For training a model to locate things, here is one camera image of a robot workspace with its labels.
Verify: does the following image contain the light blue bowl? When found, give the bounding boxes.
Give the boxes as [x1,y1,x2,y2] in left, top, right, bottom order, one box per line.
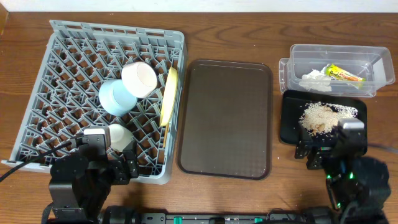
[98,79,137,116]

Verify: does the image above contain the white tissue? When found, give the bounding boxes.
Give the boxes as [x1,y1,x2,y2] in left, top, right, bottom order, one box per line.
[299,70,331,92]

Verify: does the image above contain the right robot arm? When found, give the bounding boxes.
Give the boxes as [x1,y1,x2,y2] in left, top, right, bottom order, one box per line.
[295,118,391,223]

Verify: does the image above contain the wooden chopstick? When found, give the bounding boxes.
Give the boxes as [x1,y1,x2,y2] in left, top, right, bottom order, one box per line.
[163,124,169,149]

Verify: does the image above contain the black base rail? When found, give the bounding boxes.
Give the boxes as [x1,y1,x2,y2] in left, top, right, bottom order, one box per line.
[97,206,340,224]

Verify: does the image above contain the left black cable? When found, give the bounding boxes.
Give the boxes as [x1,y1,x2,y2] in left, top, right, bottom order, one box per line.
[0,136,81,183]

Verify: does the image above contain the dark brown serving tray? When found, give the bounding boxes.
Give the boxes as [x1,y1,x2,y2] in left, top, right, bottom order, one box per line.
[176,59,273,180]

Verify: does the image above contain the white bowl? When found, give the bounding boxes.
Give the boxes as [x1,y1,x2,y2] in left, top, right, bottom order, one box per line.
[121,62,157,98]

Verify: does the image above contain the black waste tray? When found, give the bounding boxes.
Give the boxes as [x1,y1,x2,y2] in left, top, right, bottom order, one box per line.
[279,90,367,146]

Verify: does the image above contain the green snack wrapper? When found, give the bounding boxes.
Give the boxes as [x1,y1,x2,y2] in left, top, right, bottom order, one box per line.
[325,64,366,82]

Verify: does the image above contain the grey plastic dishwasher rack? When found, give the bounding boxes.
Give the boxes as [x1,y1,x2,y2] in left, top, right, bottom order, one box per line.
[4,20,187,185]

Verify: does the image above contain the rice food scraps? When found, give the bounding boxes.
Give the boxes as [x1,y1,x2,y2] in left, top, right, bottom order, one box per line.
[298,102,358,136]

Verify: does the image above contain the clear plastic bin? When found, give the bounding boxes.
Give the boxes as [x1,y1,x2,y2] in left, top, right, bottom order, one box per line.
[279,44,396,98]

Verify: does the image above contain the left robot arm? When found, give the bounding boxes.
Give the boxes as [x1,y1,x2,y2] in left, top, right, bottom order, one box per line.
[41,124,141,223]

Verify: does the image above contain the small white cup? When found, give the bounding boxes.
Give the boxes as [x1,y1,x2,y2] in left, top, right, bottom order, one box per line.
[108,124,133,152]

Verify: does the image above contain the yellow round plate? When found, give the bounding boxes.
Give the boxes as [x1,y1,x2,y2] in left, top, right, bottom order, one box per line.
[160,67,178,126]

